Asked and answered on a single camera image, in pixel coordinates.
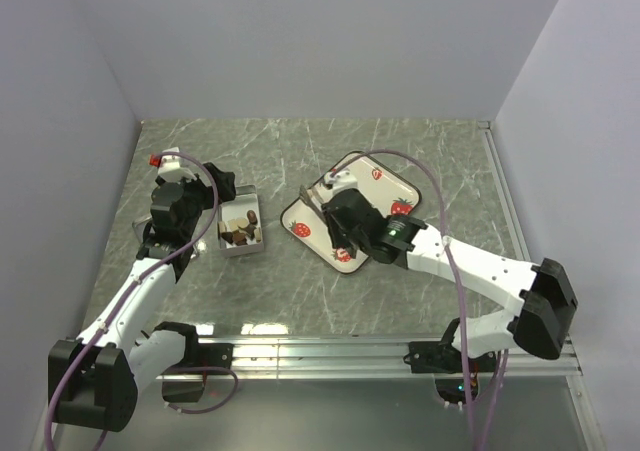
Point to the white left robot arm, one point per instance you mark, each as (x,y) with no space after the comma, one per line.
(94,379)

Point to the white strawberry square plate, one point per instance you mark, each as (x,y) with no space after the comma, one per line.
(383,188)

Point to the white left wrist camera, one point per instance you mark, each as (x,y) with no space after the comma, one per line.
(171,168)

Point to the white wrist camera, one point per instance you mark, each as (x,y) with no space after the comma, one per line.
(171,168)
(335,182)

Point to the aluminium rail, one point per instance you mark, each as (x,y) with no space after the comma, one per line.
(330,357)
(513,224)

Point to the silver metal tongs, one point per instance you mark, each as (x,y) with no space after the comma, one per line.
(314,197)

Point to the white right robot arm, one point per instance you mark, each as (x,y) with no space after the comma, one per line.
(537,301)

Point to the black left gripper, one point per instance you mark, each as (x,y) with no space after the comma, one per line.
(208,191)

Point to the silver metal tin box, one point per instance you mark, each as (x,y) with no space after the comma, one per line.
(246,199)

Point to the brown round chocolate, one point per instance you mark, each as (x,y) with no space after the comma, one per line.
(239,239)

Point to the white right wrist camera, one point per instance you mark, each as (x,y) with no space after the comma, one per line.
(335,182)

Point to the aluminium front rail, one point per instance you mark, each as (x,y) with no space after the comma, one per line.
(330,357)

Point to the aluminium right side rail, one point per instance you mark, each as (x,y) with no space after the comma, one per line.
(513,224)

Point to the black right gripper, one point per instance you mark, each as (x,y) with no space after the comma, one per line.
(332,233)

